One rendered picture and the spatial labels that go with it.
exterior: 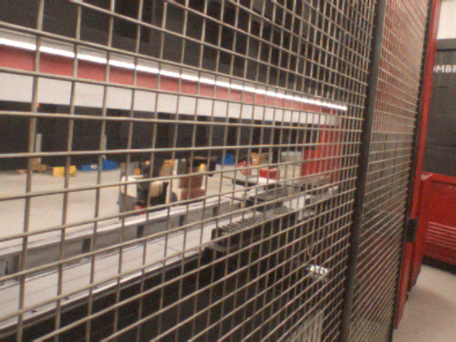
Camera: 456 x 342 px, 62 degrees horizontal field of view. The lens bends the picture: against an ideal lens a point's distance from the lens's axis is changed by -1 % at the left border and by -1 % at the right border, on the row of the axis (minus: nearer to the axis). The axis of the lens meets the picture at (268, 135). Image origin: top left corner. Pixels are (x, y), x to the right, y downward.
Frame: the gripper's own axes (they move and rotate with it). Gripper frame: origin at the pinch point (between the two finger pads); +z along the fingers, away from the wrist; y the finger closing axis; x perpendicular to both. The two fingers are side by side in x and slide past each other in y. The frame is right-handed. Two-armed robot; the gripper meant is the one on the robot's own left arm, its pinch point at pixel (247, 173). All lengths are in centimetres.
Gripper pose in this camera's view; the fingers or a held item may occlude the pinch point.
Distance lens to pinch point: 218.5
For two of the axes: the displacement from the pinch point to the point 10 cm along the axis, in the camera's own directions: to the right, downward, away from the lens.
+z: 3.3, 9.2, -2.1
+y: 5.1, 0.1, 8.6
